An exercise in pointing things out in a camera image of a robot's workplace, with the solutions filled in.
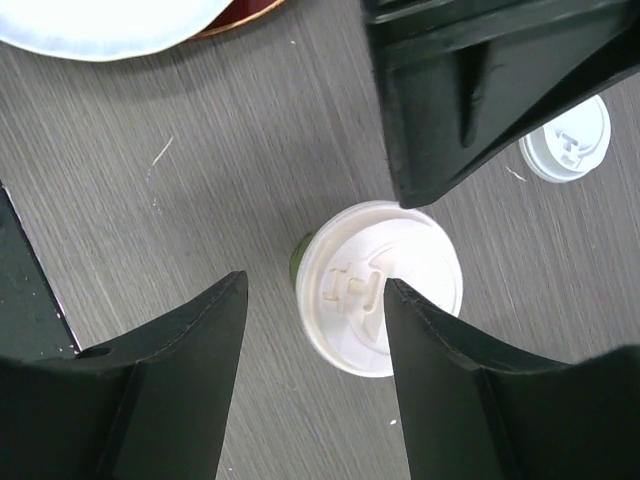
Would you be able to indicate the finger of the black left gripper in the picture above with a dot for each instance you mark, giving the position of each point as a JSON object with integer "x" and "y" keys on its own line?
{"x": 459, "y": 81}

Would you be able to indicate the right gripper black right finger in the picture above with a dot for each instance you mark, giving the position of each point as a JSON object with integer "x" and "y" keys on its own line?
{"x": 475, "y": 407}

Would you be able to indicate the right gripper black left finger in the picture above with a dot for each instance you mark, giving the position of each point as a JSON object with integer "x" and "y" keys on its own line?
{"x": 152, "y": 403}

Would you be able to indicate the white plastic lid stack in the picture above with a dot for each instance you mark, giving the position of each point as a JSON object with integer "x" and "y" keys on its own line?
{"x": 571, "y": 145}

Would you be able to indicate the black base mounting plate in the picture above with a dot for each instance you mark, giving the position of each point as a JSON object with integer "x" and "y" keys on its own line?
{"x": 33, "y": 324}

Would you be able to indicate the white paper plate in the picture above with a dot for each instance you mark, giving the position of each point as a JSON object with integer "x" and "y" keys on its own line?
{"x": 103, "y": 31}

